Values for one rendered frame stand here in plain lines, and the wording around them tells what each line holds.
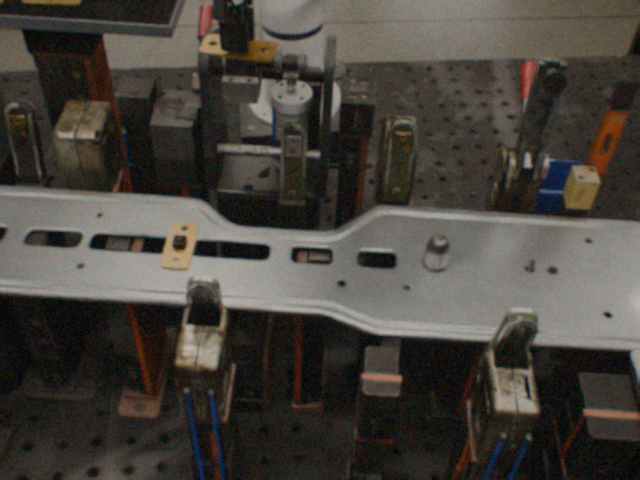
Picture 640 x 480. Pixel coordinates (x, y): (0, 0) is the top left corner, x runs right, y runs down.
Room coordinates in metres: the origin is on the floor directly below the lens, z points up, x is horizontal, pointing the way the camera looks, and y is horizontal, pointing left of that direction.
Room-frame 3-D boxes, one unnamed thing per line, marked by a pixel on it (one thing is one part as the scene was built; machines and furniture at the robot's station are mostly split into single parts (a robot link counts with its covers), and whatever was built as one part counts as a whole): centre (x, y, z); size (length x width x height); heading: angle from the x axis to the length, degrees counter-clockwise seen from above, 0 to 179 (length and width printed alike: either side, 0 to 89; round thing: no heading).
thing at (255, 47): (0.74, 0.10, 1.28); 0.08 x 0.04 x 0.01; 81
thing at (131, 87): (0.90, 0.28, 0.90); 0.05 x 0.05 x 0.40; 89
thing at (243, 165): (0.89, 0.08, 0.94); 0.18 x 0.13 x 0.49; 89
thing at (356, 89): (0.90, -0.04, 0.91); 0.07 x 0.05 x 0.42; 179
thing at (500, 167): (0.84, -0.28, 0.88); 0.07 x 0.06 x 0.35; 179
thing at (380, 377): (0.51, -0.08, 0.84); 0.11 x 0.08 x 0.29; 179
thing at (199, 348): (0.51, 0.13, 0.87); 0.12 x 0.09 x 0.35; 179
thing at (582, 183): (0.80, -0.36, 0.88); 0.04 x 0.04 x 0.36; 89
